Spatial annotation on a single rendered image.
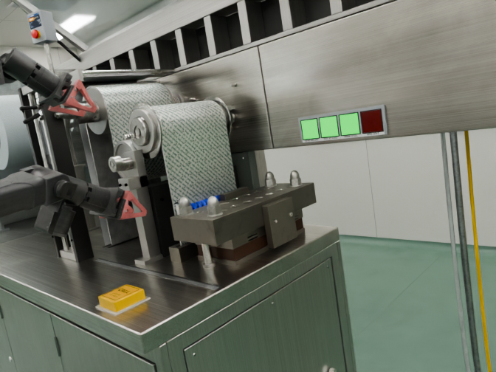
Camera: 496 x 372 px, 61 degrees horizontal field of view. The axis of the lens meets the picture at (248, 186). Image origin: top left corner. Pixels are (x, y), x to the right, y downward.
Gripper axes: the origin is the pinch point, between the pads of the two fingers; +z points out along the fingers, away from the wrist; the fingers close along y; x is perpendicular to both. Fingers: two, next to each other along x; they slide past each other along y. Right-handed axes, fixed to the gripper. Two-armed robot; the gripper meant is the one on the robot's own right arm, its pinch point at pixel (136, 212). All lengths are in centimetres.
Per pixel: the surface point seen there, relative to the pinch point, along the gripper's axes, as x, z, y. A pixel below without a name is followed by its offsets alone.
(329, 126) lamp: 32, 29, 31
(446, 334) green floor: -12, 185, 14
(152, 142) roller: 18.4, -0.4, -1.3
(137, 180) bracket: 8.9, 1.7, -6.7
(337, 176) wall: 104, 260, -115
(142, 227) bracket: -2.4, 7.8, -7.9
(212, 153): 22.3, 17.9, 0.7
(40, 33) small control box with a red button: 56, -19, -58
